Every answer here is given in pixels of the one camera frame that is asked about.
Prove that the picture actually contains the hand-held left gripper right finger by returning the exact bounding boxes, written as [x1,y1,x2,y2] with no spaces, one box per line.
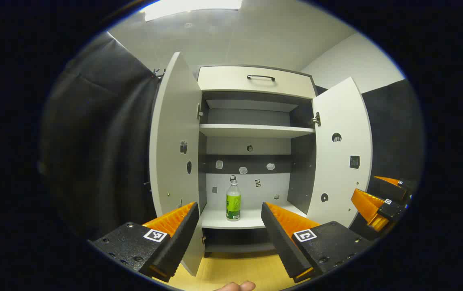
[261,202,374,283]

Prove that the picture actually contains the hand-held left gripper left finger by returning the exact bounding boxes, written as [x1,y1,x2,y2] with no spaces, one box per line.
[88,201,200,283]

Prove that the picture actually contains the white cabinet door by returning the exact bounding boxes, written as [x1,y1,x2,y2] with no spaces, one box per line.
[149,52,207,277]
[307,77,373,229]

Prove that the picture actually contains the clear bottle green label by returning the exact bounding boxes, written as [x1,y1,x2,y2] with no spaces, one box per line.
[226,175,242,221]

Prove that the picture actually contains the grey white cabinet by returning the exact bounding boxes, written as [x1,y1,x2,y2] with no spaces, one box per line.
[196,65,320,257]

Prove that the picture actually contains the white cabinet shelf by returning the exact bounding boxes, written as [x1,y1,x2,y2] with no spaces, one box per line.
[199,123,316,139]
[201,202,309,230]

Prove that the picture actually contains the white cabinet drawer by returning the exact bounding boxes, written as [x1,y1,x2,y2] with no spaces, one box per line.
[197,66,318,100]

